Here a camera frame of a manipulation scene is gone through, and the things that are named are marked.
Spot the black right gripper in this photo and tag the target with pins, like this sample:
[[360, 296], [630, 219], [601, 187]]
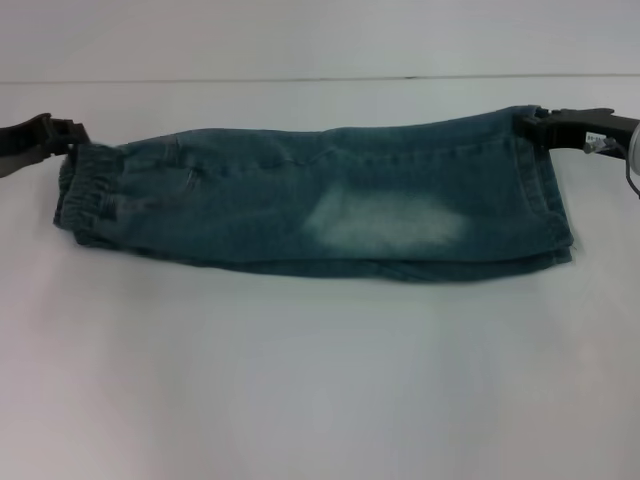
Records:
[[600, 132]]

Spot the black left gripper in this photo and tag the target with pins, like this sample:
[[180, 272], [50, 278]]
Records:
[[25, 142]]

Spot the blue denim shorts basketball embroidery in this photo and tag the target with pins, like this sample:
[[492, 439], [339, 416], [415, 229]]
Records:
[[300, 210]]

